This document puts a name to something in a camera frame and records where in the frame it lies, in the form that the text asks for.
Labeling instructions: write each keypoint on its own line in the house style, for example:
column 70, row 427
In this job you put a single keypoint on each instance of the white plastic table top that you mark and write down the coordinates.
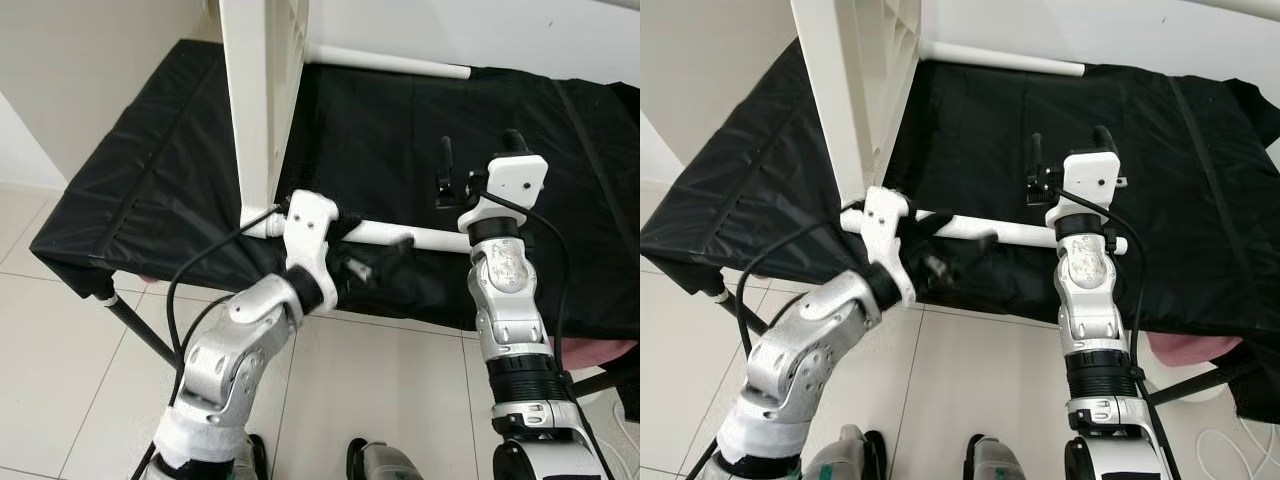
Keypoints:
column 255, row 100
column 835, row 100

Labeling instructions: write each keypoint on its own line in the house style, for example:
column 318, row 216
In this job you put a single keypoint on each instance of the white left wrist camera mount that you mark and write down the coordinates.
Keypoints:
column 310, row 225
column 888, row 220

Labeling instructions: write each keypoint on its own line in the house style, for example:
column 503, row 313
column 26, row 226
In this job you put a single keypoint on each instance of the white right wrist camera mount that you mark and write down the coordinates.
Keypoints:
column 515, row 180
column 1088, row 178

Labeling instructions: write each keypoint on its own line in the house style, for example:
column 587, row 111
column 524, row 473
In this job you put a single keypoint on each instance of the pink plastic object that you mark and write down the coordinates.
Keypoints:
column 1195, row 350
column 605, row 352

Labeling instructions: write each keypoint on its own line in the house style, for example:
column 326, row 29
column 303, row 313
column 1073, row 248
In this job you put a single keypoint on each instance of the grey right robot foot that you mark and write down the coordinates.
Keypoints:
column 385, row 462
column 997, row 460

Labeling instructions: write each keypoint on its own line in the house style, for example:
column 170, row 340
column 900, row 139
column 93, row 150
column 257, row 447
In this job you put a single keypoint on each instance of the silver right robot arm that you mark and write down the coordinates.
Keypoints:
column 510, row 320
column 1095, row 320

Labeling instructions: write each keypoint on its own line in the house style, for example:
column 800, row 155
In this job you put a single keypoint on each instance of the white round plastic bowl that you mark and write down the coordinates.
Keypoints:
column 1195, row 390

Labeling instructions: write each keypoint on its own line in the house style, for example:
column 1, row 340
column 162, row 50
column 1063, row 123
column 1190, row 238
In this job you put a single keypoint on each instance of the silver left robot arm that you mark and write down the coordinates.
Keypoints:
column 230, row 350
column 810, row 350

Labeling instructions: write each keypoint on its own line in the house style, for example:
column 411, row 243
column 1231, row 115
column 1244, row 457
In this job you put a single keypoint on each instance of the black metal table leg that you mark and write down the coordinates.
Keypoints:
column 605, row 383
column 1205, row 382
column 742, row 313
column 140, row 330

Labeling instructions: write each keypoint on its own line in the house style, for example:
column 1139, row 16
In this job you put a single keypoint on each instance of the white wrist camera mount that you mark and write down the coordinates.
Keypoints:
column 888, row 220
column 515, row 180
column 310, row 225
column 1088, row 178

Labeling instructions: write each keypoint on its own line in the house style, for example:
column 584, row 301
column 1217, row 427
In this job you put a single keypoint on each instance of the black table cloth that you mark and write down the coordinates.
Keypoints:
column 1000, row 140
column 420, row 140

